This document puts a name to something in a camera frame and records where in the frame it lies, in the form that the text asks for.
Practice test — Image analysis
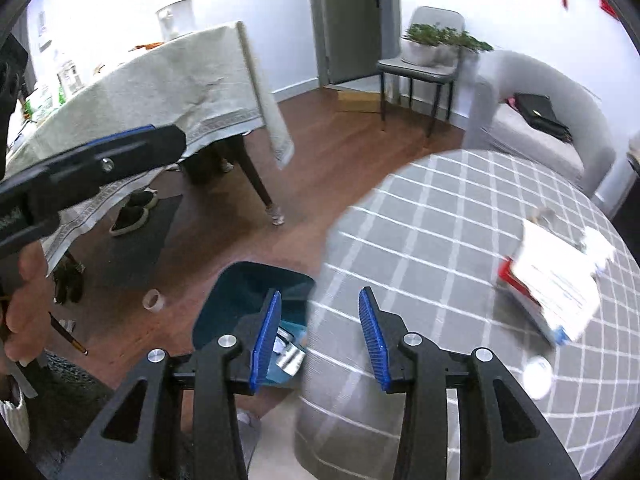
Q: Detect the dark teal trash bin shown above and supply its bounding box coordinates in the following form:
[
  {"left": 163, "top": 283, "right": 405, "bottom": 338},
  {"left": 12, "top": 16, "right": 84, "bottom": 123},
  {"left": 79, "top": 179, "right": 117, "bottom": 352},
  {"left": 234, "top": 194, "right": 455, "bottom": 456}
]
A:
[{"left": 192, "top": 260, "right": 317, "bottom": 388}]

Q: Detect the person's left hand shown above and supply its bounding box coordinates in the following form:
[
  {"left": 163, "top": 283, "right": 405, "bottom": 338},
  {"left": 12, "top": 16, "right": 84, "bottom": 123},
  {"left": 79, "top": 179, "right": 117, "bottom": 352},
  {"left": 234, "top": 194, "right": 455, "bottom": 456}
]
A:
[{"left": 4, "top": 242, "right": 53, "bottom": 365}]

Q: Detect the dark slippers pair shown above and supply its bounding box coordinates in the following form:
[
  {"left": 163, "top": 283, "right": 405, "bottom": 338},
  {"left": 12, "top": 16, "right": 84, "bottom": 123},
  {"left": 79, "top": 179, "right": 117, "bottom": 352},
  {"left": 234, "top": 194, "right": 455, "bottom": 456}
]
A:
[{"left": 110, "top": 188, "right": 158, "bottom": 237}]

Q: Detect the tape roll on floor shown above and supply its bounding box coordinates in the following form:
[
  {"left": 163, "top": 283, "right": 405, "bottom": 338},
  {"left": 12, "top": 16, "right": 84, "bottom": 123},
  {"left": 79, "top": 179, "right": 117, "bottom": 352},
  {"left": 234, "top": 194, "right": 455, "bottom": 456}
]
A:
[{"left": 142, "top": 289, "right": 166, "bottom": 313}]

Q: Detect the red cigarette box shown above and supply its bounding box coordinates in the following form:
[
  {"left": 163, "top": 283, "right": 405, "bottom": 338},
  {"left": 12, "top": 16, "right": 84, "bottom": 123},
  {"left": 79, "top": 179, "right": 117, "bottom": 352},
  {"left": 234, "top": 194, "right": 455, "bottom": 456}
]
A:
[{"left": 496, "top": 258, "right": 570, "bottom": 347}]

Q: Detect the white bottle cap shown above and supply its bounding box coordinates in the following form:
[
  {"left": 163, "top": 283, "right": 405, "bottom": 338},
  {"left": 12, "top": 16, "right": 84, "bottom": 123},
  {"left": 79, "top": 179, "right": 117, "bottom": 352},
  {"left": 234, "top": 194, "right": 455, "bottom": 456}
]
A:
[{"left": 522, "top": 356, "right": 553, "bottom": 400}]

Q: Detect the dark wooden table leg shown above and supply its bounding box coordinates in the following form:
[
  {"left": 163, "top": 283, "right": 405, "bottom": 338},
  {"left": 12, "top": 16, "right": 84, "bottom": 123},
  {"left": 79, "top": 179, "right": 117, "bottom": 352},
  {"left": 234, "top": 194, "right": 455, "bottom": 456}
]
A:
[{"left": 228, "top": 134, "right": 285, "bottom": 226}]

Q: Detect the white crumpled paper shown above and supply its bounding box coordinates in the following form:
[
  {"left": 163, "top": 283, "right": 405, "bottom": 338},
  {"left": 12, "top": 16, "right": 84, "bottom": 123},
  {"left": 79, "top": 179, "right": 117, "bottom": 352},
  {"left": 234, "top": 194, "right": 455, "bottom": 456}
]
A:
[{"left": 510, "top": 220, "right": 615, "bottom": 342}]

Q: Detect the beige patterned tablecloth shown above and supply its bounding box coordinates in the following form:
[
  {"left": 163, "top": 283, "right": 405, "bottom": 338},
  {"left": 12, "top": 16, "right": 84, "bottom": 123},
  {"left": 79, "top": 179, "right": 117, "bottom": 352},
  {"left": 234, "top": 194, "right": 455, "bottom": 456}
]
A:
[{"left": 1, "top": 23, "right": 294, "bottom": 287}]

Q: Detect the grey armchair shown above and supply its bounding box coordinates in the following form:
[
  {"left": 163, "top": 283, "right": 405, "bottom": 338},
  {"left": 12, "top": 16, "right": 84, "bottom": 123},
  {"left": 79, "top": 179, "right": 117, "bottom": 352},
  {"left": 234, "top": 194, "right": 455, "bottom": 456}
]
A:
[{"left": 462, "top": 50, "right": 615, "bottom": 197}]

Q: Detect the grey dining chair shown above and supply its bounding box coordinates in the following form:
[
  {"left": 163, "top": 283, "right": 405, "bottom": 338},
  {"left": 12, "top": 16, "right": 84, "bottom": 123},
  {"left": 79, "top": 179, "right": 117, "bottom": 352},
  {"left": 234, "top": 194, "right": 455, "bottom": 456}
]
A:
[{"left": 376, "top": 6, "right": 465, "bottom": 138}]

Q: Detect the black handbag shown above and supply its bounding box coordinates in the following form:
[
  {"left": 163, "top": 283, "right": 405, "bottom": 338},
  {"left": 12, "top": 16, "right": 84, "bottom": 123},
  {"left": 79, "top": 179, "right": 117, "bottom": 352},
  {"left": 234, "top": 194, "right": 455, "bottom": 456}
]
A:
[{"left": 513, "top": 93, "right": 573, "bottom": 143}]

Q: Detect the potted plant white pot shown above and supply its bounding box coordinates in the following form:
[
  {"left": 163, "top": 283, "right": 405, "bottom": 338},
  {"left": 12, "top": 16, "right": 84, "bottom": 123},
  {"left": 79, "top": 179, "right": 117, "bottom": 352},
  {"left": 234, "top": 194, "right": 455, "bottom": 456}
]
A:
[{"left": 400, "top": 24, "right": 494, "bottom": 67}]

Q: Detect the dark grey door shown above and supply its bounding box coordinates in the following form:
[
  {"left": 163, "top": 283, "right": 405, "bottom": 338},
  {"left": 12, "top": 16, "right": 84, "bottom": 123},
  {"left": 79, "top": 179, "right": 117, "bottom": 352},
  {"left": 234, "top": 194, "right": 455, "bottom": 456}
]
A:
[{"left": 310, "top": 0, "right": 401, "bottom": 87}]

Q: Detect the red wall scroll right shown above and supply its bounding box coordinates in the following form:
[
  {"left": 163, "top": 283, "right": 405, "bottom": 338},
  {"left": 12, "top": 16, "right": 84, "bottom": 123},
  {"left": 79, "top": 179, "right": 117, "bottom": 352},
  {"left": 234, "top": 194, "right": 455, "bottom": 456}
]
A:
[{"left": 600, "top": 0, "right": 620, "bottom": 21}]

